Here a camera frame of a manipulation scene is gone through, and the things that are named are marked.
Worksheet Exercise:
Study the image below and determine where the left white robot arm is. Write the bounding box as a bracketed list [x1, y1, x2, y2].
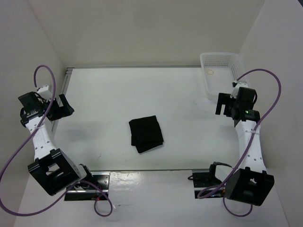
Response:
[18, 92, 94, 196]

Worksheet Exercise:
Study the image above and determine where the white plastic basket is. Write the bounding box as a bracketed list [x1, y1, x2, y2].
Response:
[200, 52, 246, 100]

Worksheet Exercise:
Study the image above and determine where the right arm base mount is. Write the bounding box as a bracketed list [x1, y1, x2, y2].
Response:
[187, 169, 221, 199]

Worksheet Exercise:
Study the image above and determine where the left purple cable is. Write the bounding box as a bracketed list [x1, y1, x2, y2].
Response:
[0, 65, 113, 217]

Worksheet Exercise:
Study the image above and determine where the black skirt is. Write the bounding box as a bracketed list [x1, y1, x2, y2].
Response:
[129, 115, 164, 154]

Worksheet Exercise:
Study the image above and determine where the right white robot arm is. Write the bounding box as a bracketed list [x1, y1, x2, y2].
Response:
[215, 86, 275, 206]

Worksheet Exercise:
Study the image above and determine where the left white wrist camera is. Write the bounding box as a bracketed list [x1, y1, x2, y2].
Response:
[37, 85, 53, 101]

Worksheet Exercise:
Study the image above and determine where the aluminium table edge rail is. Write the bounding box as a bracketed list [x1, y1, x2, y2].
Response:
[50, 67, 74, 138]

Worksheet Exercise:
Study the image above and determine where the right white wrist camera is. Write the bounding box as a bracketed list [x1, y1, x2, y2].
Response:
[230, 81, 249, 98]

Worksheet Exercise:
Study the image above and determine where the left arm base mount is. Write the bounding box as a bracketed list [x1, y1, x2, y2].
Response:
[64, 171, 111, 201]

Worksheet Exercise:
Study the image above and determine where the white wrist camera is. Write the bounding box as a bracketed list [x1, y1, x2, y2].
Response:
[37, 85, 53, 101]
[230, 81, 249, 98]

